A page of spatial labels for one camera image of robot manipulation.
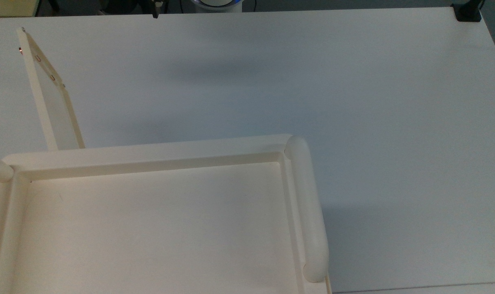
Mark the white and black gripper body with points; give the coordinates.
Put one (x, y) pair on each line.
(156, 5)

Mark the cream plastic cabinet door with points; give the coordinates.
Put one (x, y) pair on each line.
(53, 106)

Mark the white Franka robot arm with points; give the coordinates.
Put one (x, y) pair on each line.
(217, 3)

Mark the cream plastic cabinet body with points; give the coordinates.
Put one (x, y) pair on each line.
(157, 220)

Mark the yellow wooden board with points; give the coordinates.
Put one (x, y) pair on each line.
(8, 7)

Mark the black table clamp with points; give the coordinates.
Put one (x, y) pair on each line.
(468, 12)

